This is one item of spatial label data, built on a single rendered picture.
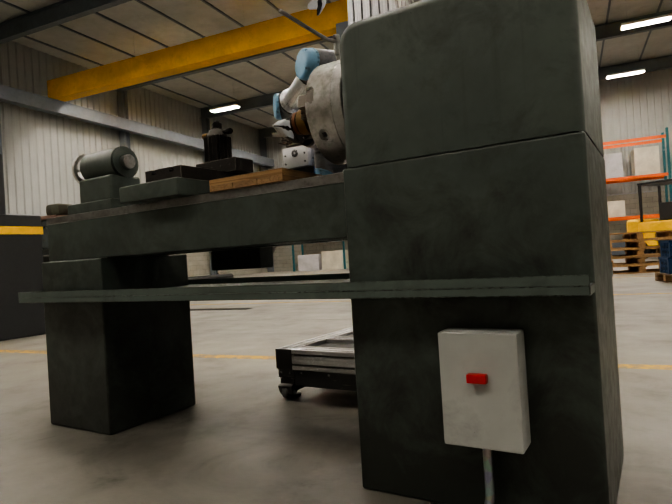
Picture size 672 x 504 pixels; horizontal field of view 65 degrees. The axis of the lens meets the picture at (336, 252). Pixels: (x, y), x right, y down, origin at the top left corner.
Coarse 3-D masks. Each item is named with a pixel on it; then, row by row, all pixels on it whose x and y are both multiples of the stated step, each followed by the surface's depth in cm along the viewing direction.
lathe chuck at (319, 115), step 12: (312, 72) 160; (324, 72) 157; (312, 84) 157; (324, 84) 154; (324, 96) 153; (312, 108) 156; (324, 108) 154; (312, 120) 157; (324, 120) 155; (312, 132) 158; (336, 132) 155; (324, 144) 160; (336, 144) 158; (324, 156) 164; (336, 156) 163
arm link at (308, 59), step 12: (312, 48) 200; (300, 60) 202; (312, 60) 198; (324, 60) 199; (336, 60) 201; (300, 72) 202; (300, 84) 214; (276, 96) 237; (288, 96) 228; (276, 108) 236; (288, 108) 234
